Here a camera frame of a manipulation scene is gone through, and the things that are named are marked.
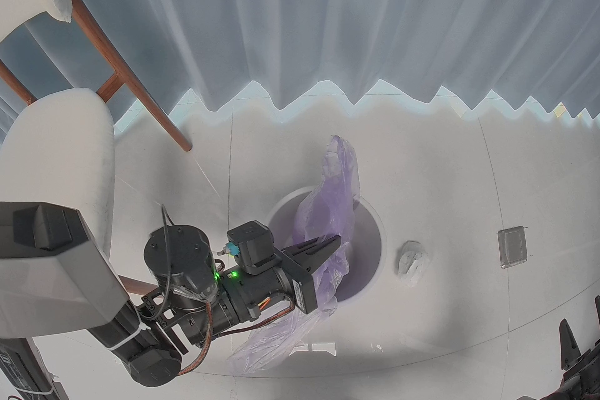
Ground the purple plastic bag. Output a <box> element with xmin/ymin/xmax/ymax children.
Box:
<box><xmin>225</xmin><ymin>135</ymin><xmax>362</xmax><ymax>378</ymax></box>

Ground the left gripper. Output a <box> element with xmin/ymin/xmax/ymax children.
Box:
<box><xmin>219</xmin><ymin>235</ymin><xmax>342</xmax><ymax>328</ymax></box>

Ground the white cushioned wooden chair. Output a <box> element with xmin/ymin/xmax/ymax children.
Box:
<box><xmin>0</xmin><ymin>0</ymin><xmax>194</xmax><ymax>296</ymax></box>

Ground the white trash bin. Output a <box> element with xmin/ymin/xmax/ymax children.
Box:
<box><xmin>265</xmin><ymin>186</ymin><xmax>387</xmax><ymax>305</ymax></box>

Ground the white wrapper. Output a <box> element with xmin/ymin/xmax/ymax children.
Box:
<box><xmin>397</xmin><ymin>241</ymin><xmax>429</xmax><ymax>288</ymax></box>

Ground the black cable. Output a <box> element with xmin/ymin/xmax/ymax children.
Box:
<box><xmin>176</xmin><ymin>297</ymin><xmax>297</xmax><ymax>376</ymax></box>

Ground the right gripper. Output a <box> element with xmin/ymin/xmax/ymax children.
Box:
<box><xmin>559</xmin><ymin>295</ymin><xmax>600</xmax><ymax>400</ymax></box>

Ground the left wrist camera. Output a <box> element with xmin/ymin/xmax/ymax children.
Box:
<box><xmin>224</xmin><ymin>221</ymin><xmax>282</xmax><ymax>277</ymax></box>

